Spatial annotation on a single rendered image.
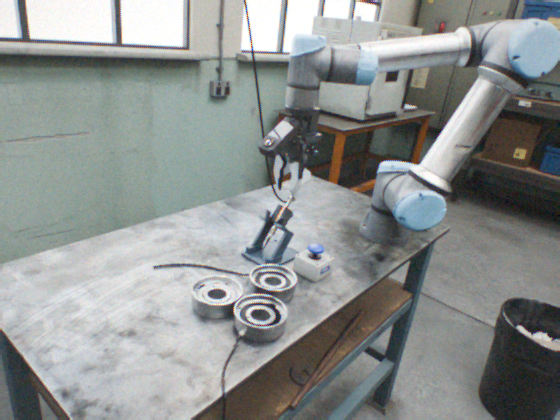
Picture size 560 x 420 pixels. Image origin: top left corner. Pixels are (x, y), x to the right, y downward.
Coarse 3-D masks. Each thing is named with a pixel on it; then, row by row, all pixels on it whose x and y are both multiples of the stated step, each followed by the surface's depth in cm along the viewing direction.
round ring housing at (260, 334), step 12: (240, 300) 84; (252, 300) 86; (264, 300) 87; (276, 300) 86; (252, 312) 84; (264, 312) 85; (240, 324) 79; (264, 324) 80; (252, 336) 78; (264, 336) 78; (276, 336) 81
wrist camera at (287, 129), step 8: (288, 120) 98; (296, 120) 97; (280, 128) 96; (288, 128) 96; (296, 128) 96; (272, 136) 95; (280, 136) 94; (288, 136) 95; (264, 144) 94; (272, 144) 93; (280, 144) 94; (264, 152) 94; (272, 152) 93
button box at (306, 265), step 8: (296, 256) 102; (304, 256) 102; (312, 256) 102; (320, 256) 102; (328, 256) 104; (296, 264) 103; (304, 264) 101; (312, 264) 99; (320, 264) 100; (328, 264) 102; (296, 272) 103; (304, 272) 102; (312, 272) 100; (320, 272) 100; (328, 272) 104; (312, 280) 100
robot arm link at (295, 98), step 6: (288, 90) 95; (294, 90) 93; (300, 90) 93; (306, 90) 100; (312, 90) 99; (318, 90) 95; (288, 96) 95; (294, 96) 94; (300, 96) 93; (306, 96) 93; (312, 96) 94; (318, 96) 96; (288, 102) 95; (294, 102) 94; (300, 102) 94; (306, 102) 94; (312, 102) 94; (300, 108) 95; (306, 108) 95; (312, 108) 96
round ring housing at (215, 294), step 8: (200, 280) 89; (208, 280) 91; (216, 280) 92; (224, 280) 92; (232, 280) 91; (192, 288) 86; (200, 288) 89; (208, 288) 89; (216, 288) 89; (224, 288) 89; (232, 288) 90; (240, 288) 88; (192, 296) 84; (208, 296) 88; (216, 296) 90; (224, 296) 89; (240, 296) 85; (192, 304) 85; (200, 304) 83; (208, 304) 82; (216, 304) 82; (224, 304) 83; (232, 304) 84; (200, 312) 84; (208, 312) 83; (216, 312) 83; (224, 312) 83; (232, 312) 85
